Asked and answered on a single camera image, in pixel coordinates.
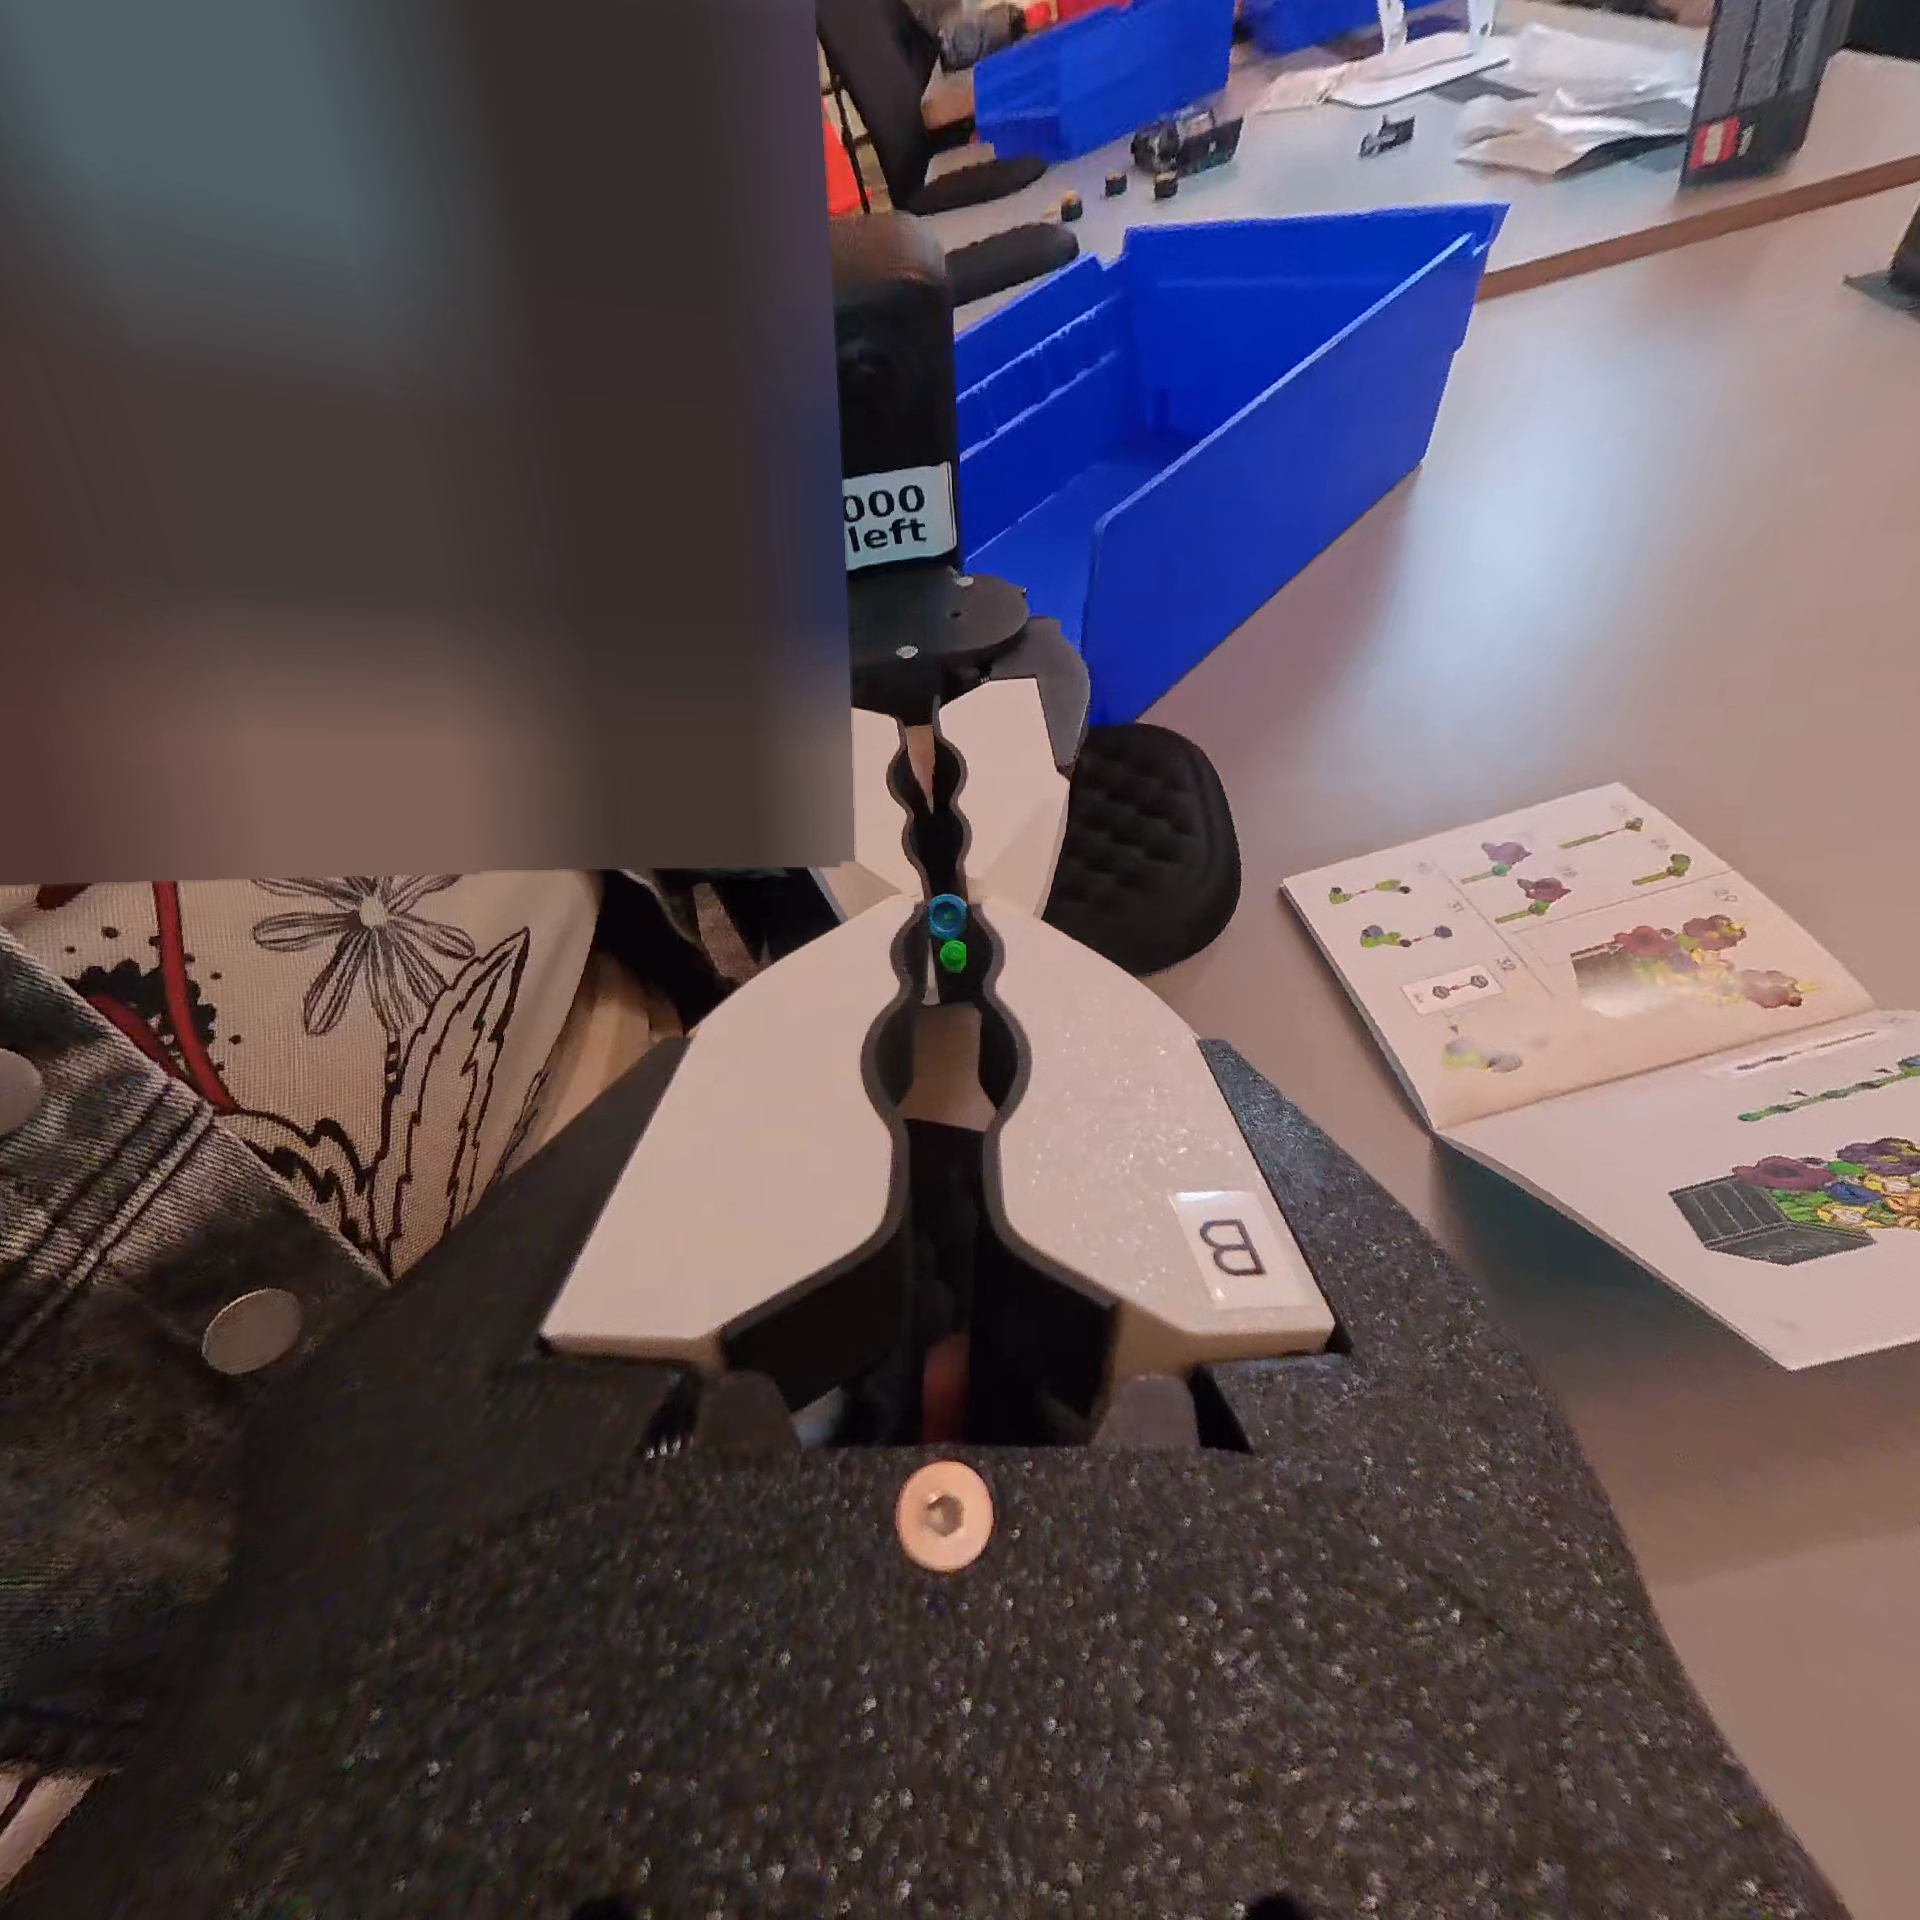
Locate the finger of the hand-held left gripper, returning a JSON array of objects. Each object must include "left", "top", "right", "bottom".
[
  {"left": 933, "top": 677, "right": 1074, "bottom": 920},
  {"left": 854, "top": 707, "right": 933, "bottom": 900}
]

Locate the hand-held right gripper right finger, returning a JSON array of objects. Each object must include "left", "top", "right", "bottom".
[{"left": 969, "top": 897, "right": 1340, "bottom": 1411}]

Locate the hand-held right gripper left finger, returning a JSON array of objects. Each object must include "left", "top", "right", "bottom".
[{"left": 536, "top": 896, "right": 924, "bottom": 1376}]

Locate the lego instruction booklet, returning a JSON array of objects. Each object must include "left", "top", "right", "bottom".
[{"left": 1281, "top": 780, "right": 1920, "bottom": 1372}]

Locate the black padded wrist rest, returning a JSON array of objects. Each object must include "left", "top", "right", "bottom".
[{"left": 1043, "top": 723, "right": 1244, "bottom": 981}]

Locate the black office chair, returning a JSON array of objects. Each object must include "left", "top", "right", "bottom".
[{"left": 818, "top": 0, "right": 1107, "bottom": 312}]

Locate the large blue plastic bin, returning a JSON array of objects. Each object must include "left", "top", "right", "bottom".
[{"left": 953, "top": 203, "right": 1511, "bottom": 732}]

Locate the floral print shirt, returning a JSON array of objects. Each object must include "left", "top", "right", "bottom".
[{"left": 0, "top": 868, "right": 604, "bottom": 1291}]

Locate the grey desk with wooden edge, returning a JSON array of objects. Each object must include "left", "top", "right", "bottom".
[{"left": 914, "top": 0, "right": 1920, "bottom": 302}]

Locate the pile of white papers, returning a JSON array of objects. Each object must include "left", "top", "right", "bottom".
[{"left": 1244, "top": 24, "right": 1712, "bottom": 183}]

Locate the black box with red label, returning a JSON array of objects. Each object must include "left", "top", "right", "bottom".
[{"left": 1677, "top": 0, "right": 1866, "bottom": 194}]

